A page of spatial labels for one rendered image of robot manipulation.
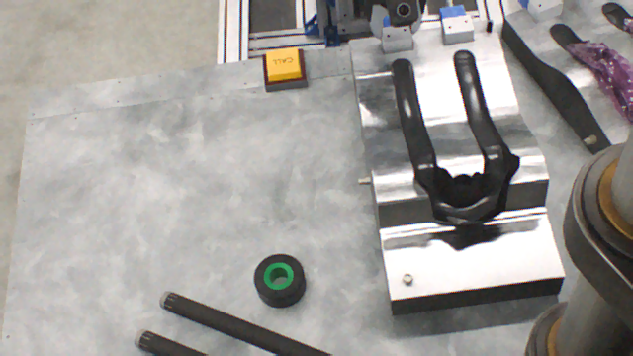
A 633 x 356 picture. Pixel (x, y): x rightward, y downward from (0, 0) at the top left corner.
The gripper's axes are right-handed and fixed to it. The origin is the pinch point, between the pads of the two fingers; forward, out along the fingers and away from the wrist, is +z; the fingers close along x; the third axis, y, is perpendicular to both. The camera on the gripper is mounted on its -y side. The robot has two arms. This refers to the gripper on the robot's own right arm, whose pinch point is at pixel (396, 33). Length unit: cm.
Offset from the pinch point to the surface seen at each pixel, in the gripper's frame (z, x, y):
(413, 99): 3.0, -1.0, -12.7
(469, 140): -0.2, -7.8, -25.0
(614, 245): -63, -3, -78
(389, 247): 5.1, 7.3, -39.2
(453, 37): 0.5, -9.7, -2.3
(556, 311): -38, -4, -71
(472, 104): 3.3, -10.5, -15.3
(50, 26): 91, 104, 110
